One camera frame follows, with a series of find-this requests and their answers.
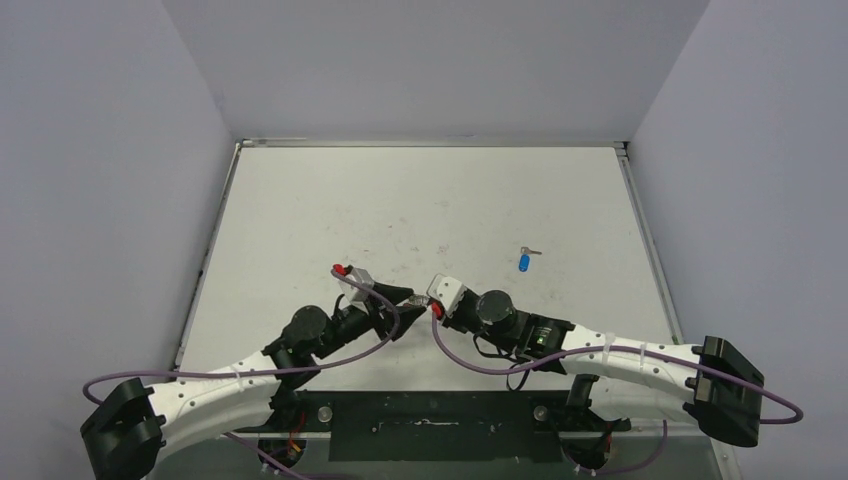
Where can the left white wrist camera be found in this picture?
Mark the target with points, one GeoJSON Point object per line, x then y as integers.
{"type": "Point", "coordinates": [356, 284]}

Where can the metal keyring with red handle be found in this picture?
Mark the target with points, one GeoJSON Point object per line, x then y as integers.
{"type": "Point", "coordinates": [418, 300]}

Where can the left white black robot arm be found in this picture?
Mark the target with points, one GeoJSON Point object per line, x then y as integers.
{"type": "Point", "coordinates": [137, 425]}

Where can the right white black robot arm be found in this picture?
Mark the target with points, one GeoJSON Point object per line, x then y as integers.
{"type": "Point", "coordinates": [711, 384]}

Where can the aluminium frame rail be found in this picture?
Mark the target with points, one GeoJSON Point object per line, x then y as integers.
{"type": "Point", "coordinates": [727, 465]}

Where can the key with blue tag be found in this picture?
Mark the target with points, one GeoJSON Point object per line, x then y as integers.
{"type": "Point", "coordinates": [526, 254]}

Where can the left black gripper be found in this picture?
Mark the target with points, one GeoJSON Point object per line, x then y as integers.
{"type": "Point", "coordinates": [379, 304]}

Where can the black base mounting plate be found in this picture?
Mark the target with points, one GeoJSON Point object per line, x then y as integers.
{"type": "Point", "coordinates": [437, 426]}

